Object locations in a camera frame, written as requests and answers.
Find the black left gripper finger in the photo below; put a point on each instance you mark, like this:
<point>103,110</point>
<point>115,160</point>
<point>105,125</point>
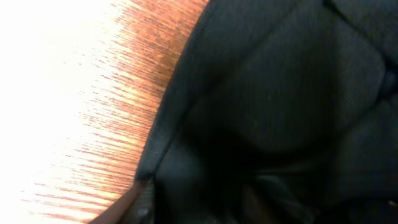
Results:
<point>117,210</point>

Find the black polo shirt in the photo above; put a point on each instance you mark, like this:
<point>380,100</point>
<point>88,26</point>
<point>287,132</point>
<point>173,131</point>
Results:
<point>282,112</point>

